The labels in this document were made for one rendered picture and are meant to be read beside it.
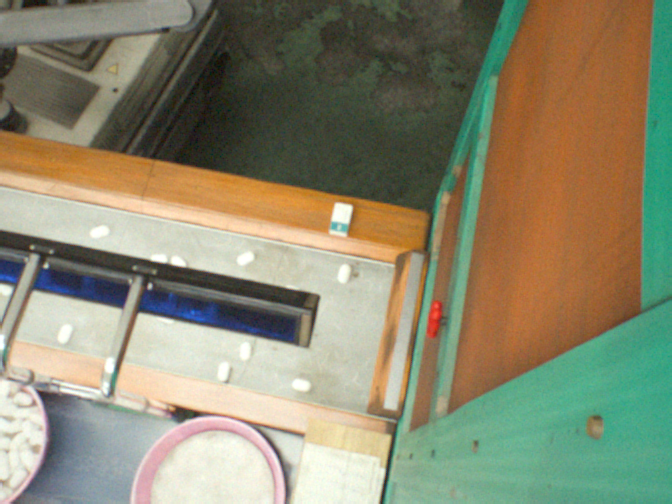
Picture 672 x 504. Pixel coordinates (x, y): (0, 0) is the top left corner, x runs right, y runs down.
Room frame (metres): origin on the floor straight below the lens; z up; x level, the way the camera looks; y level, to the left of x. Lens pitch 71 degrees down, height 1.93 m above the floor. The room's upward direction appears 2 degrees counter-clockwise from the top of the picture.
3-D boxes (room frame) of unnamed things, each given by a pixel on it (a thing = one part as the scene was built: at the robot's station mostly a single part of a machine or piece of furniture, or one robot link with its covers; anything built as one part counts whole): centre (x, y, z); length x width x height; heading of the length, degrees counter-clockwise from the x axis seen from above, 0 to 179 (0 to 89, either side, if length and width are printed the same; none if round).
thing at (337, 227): (0.47, -0.01, 0.78); 0.06 x 0.04 x 0.02; 166
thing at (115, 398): (0.19, 0.36, 0.90); 0.20 x 0.19 x 0.45; 76
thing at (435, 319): (0.15, -0.11, 1.24); 0.04 x 0.02 x 0.04; 166
